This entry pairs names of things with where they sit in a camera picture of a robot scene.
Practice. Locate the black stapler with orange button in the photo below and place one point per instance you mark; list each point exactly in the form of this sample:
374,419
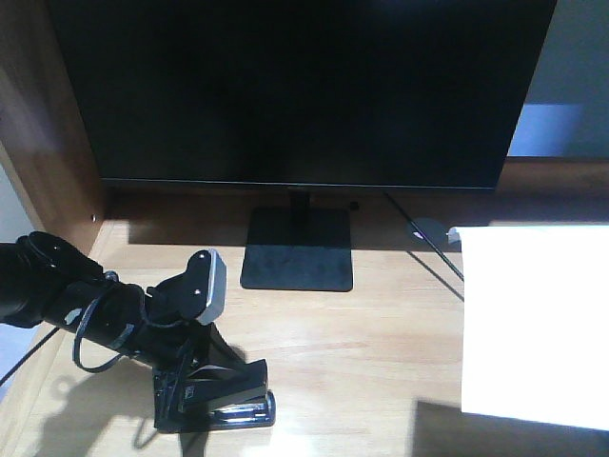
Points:
212,398

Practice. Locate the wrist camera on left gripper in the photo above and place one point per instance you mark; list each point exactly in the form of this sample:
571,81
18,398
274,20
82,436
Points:
197,294

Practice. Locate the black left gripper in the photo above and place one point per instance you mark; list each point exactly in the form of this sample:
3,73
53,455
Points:
111,317

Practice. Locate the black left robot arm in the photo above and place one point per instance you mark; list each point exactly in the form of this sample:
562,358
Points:
46,279

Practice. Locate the black monitor stand base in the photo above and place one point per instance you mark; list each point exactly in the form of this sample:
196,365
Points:
298,247

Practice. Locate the white paper sheet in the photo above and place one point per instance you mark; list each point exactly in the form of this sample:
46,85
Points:
535,333

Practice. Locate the black computer monitor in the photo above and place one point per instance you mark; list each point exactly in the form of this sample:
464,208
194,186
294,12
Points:
381,94

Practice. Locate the grey desk cable grommet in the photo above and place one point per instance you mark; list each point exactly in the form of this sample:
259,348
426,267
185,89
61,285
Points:
429,228

